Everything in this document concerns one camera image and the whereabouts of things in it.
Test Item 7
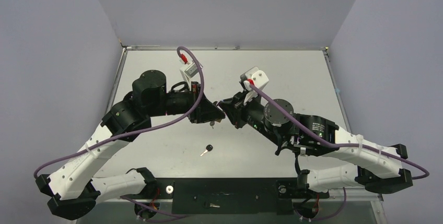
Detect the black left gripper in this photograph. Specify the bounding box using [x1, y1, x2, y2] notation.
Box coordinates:
[150, 81, 224, 123]

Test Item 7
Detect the black-headed key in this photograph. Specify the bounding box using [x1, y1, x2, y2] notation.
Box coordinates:
[200, 144, 213, 156]

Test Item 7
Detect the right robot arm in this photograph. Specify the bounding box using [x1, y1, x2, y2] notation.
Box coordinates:
[218, 92, 413, 196]

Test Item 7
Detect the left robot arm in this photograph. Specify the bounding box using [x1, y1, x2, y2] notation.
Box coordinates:
[36, 70, 225, 220]

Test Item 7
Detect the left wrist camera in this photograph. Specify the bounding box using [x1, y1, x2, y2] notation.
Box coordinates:
[179, 54, 199, 87]

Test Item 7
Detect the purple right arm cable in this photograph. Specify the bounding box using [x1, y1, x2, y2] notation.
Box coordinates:
[249, 84, 430, 181]

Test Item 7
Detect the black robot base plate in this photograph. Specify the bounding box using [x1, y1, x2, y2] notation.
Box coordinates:
[127, 178, 330, 216]

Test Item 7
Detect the key on base plate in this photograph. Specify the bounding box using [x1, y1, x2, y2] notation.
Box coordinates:
[203, 202, 220, 208]

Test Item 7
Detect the aluminium table edge rail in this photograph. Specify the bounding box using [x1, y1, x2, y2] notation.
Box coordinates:
[123, 45, 330, 51]

